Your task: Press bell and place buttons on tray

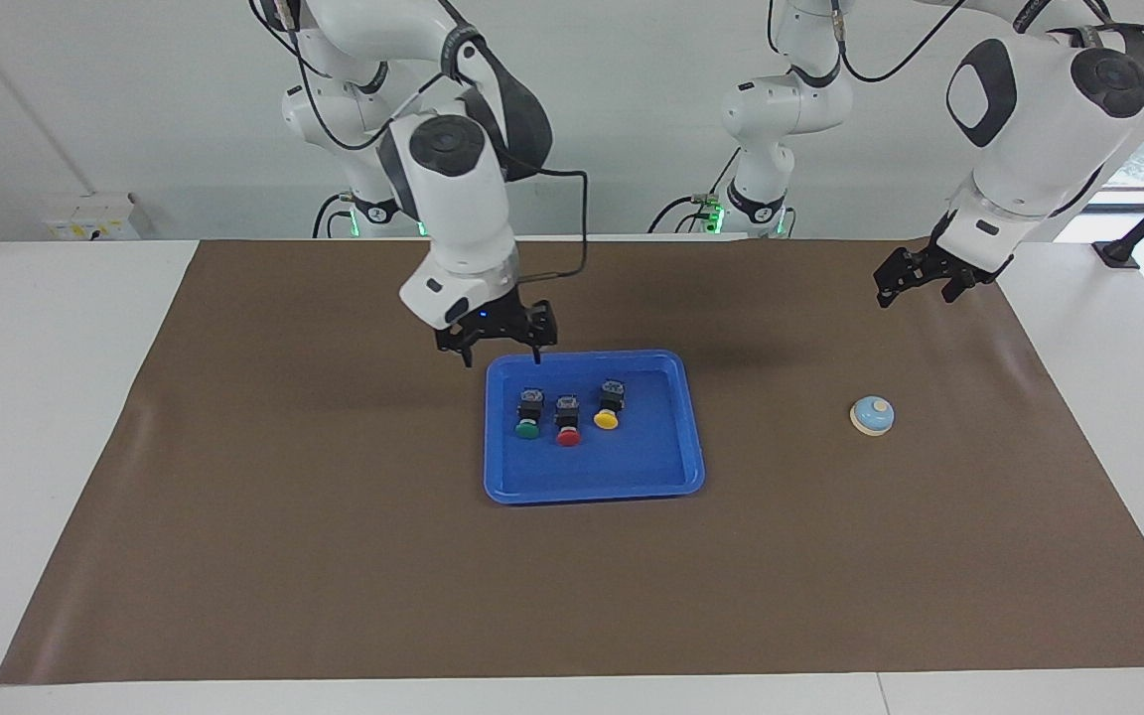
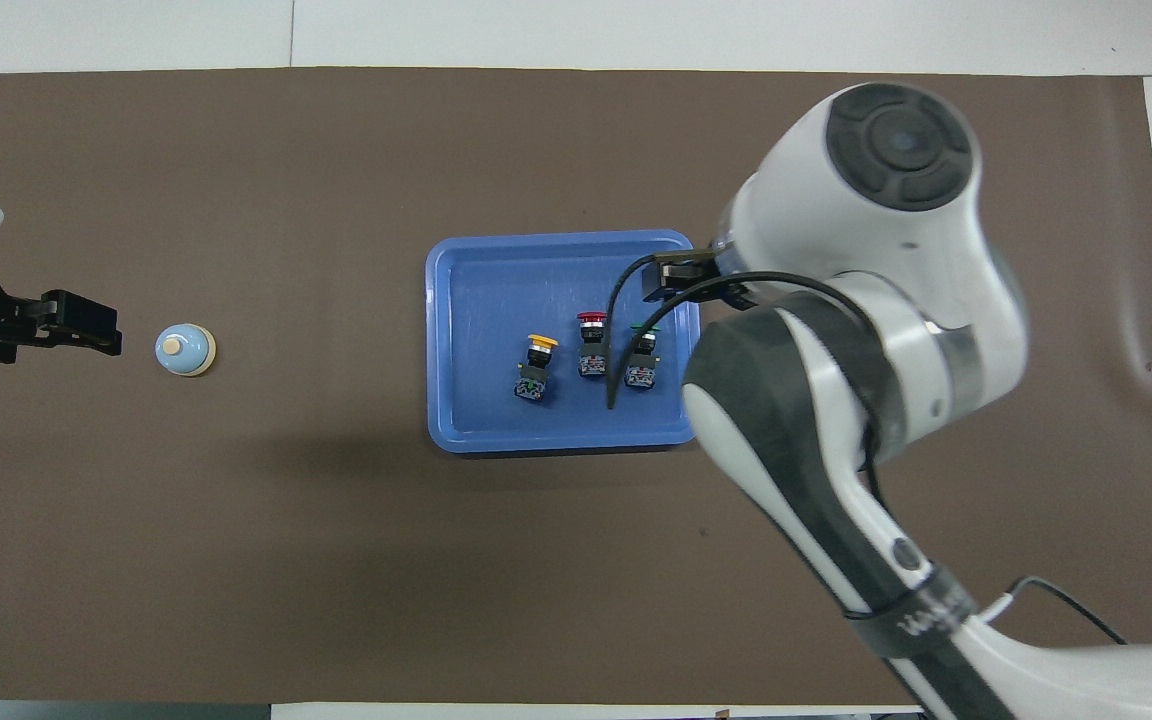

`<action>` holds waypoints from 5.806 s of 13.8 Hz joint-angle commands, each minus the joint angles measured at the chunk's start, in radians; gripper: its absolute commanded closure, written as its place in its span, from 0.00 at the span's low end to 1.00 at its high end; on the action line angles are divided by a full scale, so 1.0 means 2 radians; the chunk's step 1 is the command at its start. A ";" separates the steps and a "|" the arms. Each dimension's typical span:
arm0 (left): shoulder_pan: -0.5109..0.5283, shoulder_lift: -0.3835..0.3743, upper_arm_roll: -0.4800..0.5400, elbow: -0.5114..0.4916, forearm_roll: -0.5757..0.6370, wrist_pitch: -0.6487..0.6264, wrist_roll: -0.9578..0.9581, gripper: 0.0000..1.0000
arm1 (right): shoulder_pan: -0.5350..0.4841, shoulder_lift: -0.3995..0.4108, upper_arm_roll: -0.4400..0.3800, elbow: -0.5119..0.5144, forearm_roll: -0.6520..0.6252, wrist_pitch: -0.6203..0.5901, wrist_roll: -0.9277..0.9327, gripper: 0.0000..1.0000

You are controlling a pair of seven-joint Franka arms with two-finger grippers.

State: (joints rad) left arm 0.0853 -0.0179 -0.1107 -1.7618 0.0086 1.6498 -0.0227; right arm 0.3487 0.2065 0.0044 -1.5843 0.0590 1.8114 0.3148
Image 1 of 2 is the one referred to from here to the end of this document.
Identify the green push button switch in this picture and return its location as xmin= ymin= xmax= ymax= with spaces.
xmin=513 ymin=387 xmax=547 ymax=441

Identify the yellow push button switch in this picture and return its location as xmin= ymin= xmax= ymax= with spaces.
xmin=592 ymin=378 xmax=628 ymax=431

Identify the light blue call bell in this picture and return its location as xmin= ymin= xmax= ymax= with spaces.
xmin=849 ymin=394 xmax=897 ymax=439

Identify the blue plastic tray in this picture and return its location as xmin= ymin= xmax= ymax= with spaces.
xmin=483 ymin=349 xmax=707 ymax=505

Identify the brown table mat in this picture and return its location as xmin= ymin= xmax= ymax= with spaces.
xmin=0 ymin=236 xmax=1144 ymax=686

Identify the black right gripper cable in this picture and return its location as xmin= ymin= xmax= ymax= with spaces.
xmin=517 ymin=167 xmax=591 ymax=286

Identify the black left base cable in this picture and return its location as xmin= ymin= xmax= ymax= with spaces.
xmin=648 ymin=147 xmax=744 ymax=235

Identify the black base cable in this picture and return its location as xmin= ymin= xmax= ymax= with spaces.
xmin=648 ymin=147 xmax=744 ymax=235
xmin=312 ymin=192 xmax=359 ymax=239

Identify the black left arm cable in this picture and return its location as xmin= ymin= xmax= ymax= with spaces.
xmin=830 ymin=0 xmax=965 ymax=83

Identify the black right base cable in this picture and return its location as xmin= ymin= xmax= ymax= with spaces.
xmin=312 ymin=192 xmax=359 ymax=239

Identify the white wall socket box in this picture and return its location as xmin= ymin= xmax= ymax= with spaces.
xmin=44 ymin=194 xmax=143 ymax=241

